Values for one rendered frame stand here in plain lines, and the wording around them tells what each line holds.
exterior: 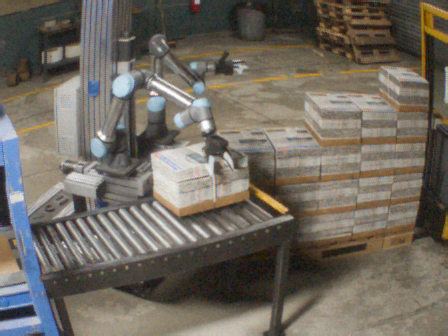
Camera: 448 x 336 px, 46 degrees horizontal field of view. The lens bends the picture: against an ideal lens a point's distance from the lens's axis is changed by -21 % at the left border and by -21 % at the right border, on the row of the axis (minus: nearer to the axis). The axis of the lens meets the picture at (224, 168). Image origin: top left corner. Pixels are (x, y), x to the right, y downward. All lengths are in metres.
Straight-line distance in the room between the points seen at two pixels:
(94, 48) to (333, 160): 1.64
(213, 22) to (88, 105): 7.44
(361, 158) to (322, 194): 0.35
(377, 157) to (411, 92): 0.54
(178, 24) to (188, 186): 7.89
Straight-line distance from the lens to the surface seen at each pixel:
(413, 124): 4.04
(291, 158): 3.80
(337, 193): 3.98
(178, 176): 2.94
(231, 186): 3.10
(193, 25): 10.87
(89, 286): 2.68
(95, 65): 3.68
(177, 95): 3.19
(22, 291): 2.55
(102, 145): 3.38
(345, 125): 3.83
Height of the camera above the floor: 2.22
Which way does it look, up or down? 23 degrees down
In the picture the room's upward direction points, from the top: straight up
